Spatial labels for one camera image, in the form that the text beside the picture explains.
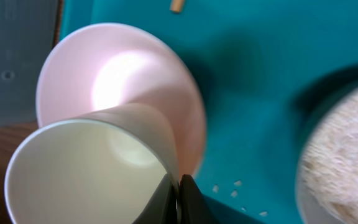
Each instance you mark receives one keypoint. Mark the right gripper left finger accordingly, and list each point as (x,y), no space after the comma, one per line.
(162,207)

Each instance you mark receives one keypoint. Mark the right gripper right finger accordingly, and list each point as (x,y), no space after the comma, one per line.
(194,209)

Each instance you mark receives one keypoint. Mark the pink shallow bowl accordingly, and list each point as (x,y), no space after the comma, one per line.
(104,65)

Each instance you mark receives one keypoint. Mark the grey bowl with rice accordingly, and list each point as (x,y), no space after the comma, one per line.
(327,173)

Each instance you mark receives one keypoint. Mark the right wooden chopstick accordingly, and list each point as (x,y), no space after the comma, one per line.
(176,6)

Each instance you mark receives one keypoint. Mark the grey dishwasher rack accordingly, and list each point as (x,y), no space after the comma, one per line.
(27,32)

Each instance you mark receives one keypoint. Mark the white paper cup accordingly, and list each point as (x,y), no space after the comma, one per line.
(102,167)

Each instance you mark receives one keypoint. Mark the teal serving tray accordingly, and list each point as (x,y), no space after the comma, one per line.
(267,71)

